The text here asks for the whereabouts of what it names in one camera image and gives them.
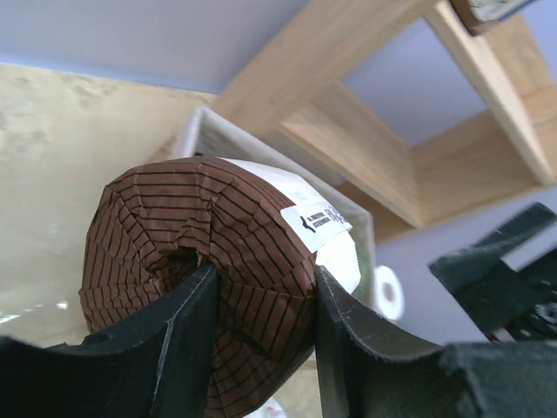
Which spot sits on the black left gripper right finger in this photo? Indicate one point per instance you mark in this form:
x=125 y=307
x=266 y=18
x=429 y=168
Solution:
x=369 y=367

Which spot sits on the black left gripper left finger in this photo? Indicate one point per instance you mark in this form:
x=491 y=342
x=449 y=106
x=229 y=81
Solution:
x=155 y=363

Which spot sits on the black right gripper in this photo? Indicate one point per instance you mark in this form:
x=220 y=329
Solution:
x=506 y=301

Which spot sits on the brown-topped paper roll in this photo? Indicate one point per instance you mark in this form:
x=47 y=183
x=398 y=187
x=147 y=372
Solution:
x=231 y=249

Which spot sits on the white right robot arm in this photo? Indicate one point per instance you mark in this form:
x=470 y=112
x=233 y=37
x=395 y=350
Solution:
x=431 y=312

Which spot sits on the wooden shelf unit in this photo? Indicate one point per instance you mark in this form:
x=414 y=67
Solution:
x=420 y=121

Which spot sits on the wicker basket with liner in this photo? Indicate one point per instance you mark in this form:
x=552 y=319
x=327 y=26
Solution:
x=339 y=231

